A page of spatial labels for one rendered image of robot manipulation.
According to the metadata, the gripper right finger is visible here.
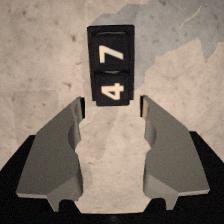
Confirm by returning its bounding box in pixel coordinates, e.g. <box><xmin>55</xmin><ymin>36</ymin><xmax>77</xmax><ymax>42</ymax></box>
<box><xmin>140</xmin><ymin>95</ymin><xmax>224</xmax><ymax>224</ymax></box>

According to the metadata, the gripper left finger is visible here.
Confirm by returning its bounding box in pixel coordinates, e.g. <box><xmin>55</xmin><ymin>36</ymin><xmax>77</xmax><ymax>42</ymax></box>
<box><xmin>0</xmin><ymin>97</ymin><xmax>85</xmax><ymax>224</ymax></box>

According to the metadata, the black cube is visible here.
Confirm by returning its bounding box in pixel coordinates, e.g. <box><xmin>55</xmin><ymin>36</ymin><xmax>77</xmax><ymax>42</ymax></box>
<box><xmin>91</xmin><ymin>31</ymin><xmax>130</xmax><ymax>72</ymax></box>
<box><xmin>94</xmin><ymin>71</ymin><xmax>130</xmax><ymax>107</ymax></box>

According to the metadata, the black rectangular tray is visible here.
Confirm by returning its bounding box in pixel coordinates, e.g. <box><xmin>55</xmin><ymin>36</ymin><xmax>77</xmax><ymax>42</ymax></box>
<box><xmin>87</xmin><ymin>25</ymin><xmax>135</xmax><ymax>101</ymax></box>

